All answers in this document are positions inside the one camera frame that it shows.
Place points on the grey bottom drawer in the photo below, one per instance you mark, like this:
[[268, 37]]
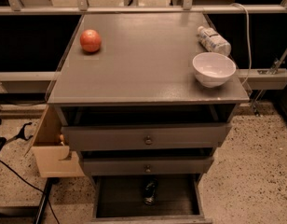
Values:
[[119, 200]]

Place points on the grey drawer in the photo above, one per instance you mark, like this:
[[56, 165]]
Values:
[[147, 166], [119, 200], [146, 137]]

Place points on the grey wooden drawer cabinet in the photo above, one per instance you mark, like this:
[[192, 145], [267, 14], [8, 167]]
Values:
[[141, 76]]

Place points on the grey top drawer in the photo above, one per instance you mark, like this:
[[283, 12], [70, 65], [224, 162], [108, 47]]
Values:
[[146, 137]]

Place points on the grey middle drawer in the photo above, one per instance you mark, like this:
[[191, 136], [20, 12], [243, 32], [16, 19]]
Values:
[[147, 166]]

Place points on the white bowl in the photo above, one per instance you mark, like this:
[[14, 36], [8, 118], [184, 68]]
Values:
[[213, 69]]

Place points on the orange ball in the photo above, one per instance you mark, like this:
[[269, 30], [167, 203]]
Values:
[[90, 40]]

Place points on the clear plastic water bottle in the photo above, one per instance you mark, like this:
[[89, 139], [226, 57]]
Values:
[[212, 41]]

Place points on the light wooden box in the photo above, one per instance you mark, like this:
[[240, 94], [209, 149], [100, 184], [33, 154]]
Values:
[[52, 155]]

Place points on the black clamp tool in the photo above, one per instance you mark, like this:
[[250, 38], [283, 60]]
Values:
[[21, 134]]

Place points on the metal railing frame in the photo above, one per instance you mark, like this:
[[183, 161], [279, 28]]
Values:
[[140, 6]]

